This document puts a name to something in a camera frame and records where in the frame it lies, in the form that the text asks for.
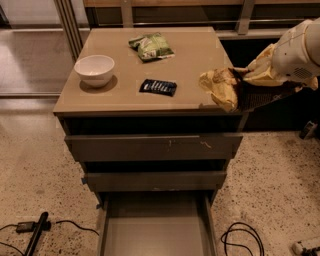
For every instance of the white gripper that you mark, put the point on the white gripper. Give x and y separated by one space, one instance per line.
290 55

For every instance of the brown yellow chip bag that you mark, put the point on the brown yellow chip bag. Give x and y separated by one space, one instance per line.
238 89

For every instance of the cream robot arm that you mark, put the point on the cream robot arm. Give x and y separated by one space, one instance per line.
295 57

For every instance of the green chip bag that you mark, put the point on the green chip bag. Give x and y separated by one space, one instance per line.
151 47

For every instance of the top grey drawer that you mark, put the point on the top grey drawer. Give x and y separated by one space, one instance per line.
103 148

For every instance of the grey three-drawer cabinet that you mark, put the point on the grey three-drawer cabinet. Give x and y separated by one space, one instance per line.
120 109

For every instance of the middle grey drawer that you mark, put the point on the middle grey drawer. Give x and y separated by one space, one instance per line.
155 181

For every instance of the open bottom grey drawer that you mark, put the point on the open bottom grey drawer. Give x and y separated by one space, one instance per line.
157 224

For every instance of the dark small floor device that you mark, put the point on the dark small floor device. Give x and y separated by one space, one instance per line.
308 130

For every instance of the dark blue snack packet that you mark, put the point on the dark blue snack packet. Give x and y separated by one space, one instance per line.
158 87

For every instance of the white ceramic bowl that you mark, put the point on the white ceramic bowl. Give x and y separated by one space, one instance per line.
95 70

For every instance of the white power strip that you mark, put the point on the white power strip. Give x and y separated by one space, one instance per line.
308 247

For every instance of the black cylindrical tool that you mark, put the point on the black cylindrical tool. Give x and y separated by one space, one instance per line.
43 224

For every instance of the black power adapter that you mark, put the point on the black power adapter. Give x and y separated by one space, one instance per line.
24 227

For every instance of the metal railing frame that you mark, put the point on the metal railing frame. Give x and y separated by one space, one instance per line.
245 27

